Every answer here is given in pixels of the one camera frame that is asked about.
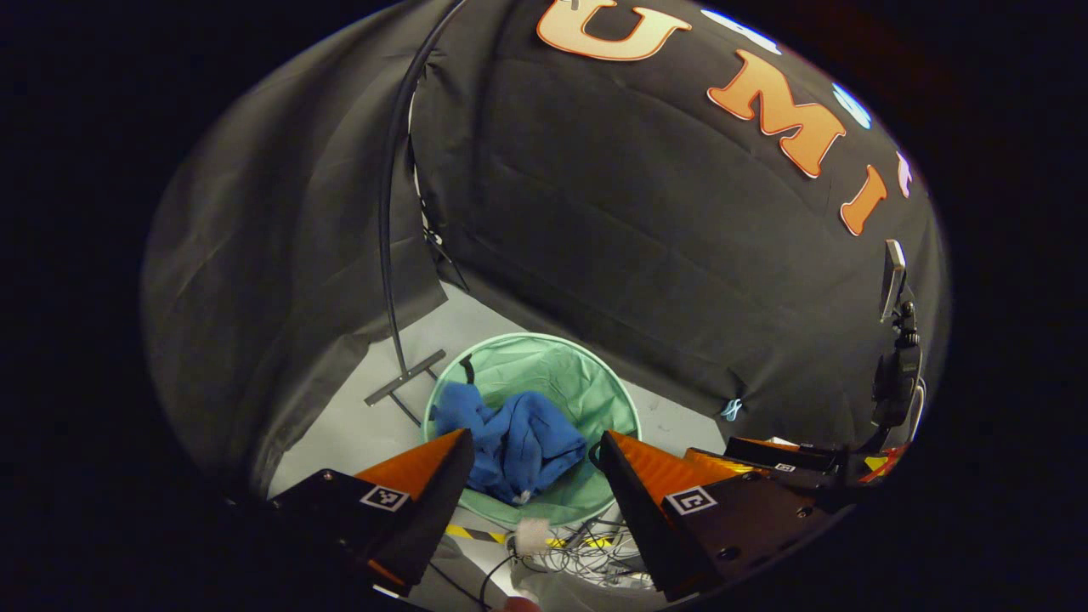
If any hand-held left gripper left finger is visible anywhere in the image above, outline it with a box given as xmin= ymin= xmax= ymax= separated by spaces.
xmin=268 ymin=428 xmax=477 ymax=598

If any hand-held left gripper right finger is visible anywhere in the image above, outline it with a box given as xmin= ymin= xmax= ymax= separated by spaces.
xmin=599 ymin=429 xmax=851 ymax=603

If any blue corduroy jacket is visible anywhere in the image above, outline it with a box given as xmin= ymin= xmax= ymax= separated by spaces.
xmin=431 ymin=382 xmax=589 ymax=507

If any green laundry hamper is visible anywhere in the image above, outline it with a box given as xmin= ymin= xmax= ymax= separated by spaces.
xmin=422 ymin=332 xmax=643 ymax=530

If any black clothes rack base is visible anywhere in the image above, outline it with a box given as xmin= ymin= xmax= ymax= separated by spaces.
xmin=364 ymin=348 xmax=447 ymax=426

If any yellow black floor tape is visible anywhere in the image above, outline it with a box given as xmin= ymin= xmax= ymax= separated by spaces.
xmin=445 ymin=523 xmax=613 ymax=549

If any white cloth scrap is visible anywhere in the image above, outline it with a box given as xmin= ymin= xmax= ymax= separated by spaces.
xmin=514 ymin=517 xmax=552 ymax=558

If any black backdrop cloth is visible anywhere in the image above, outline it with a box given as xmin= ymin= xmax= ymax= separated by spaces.
xmin=140 ymin=0 xmax=949 ymax=498

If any tangle of thin cables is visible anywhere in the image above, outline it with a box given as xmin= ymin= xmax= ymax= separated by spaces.
xmin=510 ymin=514 xmax=655 ymax=592

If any black clothes rack rail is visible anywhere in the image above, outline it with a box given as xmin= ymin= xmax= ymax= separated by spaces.
xmin=378 ymin=0 xmax=468 ymax=375

